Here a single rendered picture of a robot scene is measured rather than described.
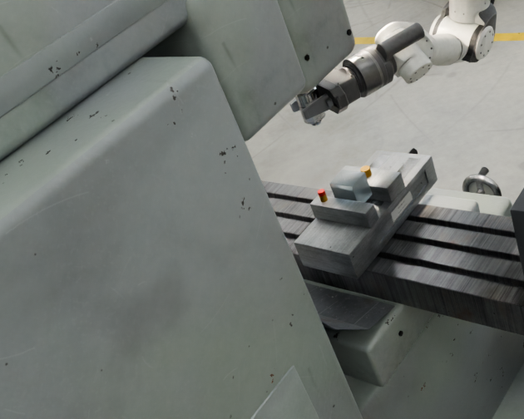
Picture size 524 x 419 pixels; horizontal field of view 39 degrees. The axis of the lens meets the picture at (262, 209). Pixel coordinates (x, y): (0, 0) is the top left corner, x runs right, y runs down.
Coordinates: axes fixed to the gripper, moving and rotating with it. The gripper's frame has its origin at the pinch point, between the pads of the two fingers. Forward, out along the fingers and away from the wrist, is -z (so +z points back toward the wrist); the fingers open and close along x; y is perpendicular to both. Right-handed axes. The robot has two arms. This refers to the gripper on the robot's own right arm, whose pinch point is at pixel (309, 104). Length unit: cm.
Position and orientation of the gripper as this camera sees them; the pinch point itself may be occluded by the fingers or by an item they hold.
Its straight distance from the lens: 150.0
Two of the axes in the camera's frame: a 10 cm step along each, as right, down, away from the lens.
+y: 3.5, 7.7, 5.3
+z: 8.4, -5.1, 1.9
